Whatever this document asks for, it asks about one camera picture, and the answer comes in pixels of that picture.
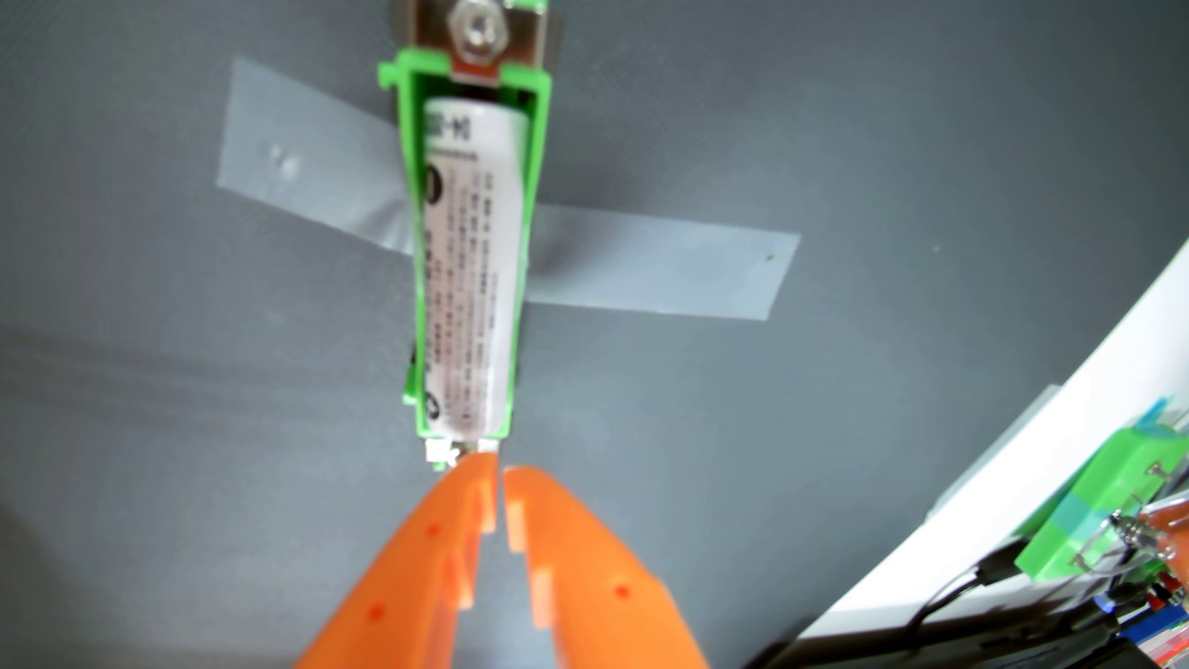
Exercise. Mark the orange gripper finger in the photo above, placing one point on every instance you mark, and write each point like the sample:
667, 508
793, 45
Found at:
409, 595
604, 604

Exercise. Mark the white cylindrical battery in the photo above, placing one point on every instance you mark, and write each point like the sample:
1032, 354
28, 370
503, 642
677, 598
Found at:
474, 279

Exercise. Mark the green battery holder with bolt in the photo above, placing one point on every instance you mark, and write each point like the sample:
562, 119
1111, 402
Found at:
418, 79

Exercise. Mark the dark grey mat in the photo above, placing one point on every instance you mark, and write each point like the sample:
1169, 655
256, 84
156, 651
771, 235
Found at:
139, 418

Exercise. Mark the grey tape strip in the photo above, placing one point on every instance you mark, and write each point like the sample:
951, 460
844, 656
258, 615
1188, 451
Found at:
669, 265
306, 158

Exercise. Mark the black device with mesh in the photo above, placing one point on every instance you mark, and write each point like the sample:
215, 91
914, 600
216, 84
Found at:
975, 650

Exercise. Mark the green holder with teal tape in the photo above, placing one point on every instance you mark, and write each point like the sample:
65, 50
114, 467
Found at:
1096, 502

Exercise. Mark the orange translucent bag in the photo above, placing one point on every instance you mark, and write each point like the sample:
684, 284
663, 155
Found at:
1175, 520

